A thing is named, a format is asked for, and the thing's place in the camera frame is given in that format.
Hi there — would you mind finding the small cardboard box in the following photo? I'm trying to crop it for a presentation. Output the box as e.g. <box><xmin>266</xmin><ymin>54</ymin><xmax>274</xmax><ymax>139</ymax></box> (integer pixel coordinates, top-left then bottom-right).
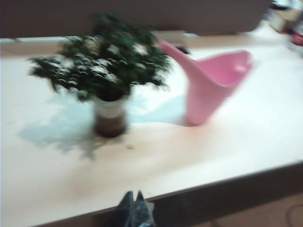
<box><xmin>269</xmin><ymin>7</ymin><xmax>301</xmax><ymax>33</ymax></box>

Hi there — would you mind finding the grey desk divider panel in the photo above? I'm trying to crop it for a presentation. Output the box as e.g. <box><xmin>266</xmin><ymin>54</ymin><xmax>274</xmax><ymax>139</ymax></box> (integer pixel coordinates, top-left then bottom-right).
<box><xmin>0</xmin><ymin>0</ymin><xmax>272</xmax><ymax>40</ymax></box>

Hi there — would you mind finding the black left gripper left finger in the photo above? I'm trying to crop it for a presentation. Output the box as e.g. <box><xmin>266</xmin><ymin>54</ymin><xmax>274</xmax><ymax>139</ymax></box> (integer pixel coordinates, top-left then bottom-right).
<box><xmin>113</xmin><ymin>191</ymin><xmax>136</xmax><ymax>227</ymax></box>

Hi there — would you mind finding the green leafy plant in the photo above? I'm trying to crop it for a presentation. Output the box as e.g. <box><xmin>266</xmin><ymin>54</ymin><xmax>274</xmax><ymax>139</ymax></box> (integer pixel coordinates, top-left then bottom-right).
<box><xmin>28</xmin><ymin>11</ymin><xmax>173</xmax><ymax>102</ymax></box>

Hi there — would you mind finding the white cable tray lid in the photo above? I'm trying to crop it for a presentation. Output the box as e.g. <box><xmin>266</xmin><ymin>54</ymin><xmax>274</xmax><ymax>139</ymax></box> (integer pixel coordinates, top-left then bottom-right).
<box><xmin>151</xmin><ymin>30</ymin><xmax>187</xmax><ymax>48</ymax></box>

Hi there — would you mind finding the clear glass plant pot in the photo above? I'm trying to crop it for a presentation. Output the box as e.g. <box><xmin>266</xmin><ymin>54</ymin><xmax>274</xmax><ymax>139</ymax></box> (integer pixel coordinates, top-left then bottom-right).
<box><xmin>93</xmin><ymin>93</ymin><xmax>130</xmax><ymax>138</ymax></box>

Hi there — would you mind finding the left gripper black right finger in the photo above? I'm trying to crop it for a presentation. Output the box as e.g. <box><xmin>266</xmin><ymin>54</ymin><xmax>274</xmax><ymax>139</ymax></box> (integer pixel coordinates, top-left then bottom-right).
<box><xmin>134</xmin><ymin>190</ymin><xmax>156</xmax><ymax>227</ymax></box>

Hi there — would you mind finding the clear water bottle red label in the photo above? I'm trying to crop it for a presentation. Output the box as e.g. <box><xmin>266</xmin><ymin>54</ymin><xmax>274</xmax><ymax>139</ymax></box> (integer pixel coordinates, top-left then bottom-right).
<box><xmin>288</xmin><ymin>23</ymin><xmax>303</xmax><ymax>52</ymax></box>

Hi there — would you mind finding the pink plastic watering can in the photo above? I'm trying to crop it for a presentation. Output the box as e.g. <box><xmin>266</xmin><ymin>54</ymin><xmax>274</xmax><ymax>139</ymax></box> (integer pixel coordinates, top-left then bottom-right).
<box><xmin>157</xmin><ymin>39</ymin><xmax>254</xmax><ymax>126</ymax></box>

